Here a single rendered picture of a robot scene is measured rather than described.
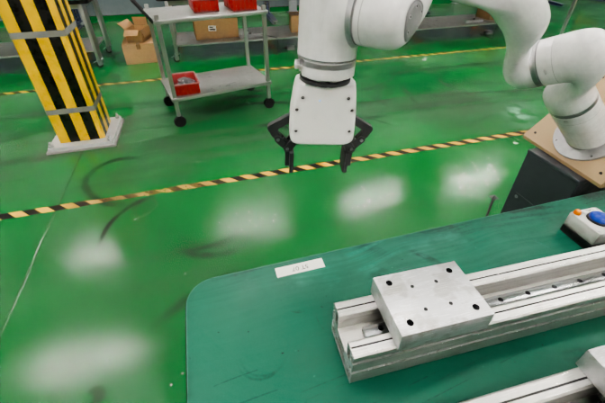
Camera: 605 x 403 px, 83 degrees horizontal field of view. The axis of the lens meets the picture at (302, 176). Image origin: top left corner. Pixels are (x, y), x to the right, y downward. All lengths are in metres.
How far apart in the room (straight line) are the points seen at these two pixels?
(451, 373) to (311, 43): 0.58
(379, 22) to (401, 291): 0.42
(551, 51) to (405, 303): 0.73
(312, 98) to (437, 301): 0.38
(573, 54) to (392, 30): 0.69
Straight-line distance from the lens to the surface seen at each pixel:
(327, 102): 0.51
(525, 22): 0.96
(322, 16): 0.47
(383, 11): 0.43
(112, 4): 7.91
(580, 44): 1.07
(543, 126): 1.48
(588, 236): 1.05
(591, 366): 0.70
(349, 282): 0.78
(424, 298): 0.63
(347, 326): 0.67
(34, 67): 3.07
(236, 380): 0.68
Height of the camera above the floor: 1.39
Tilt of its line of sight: 36 degrees down
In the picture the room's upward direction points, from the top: straight up
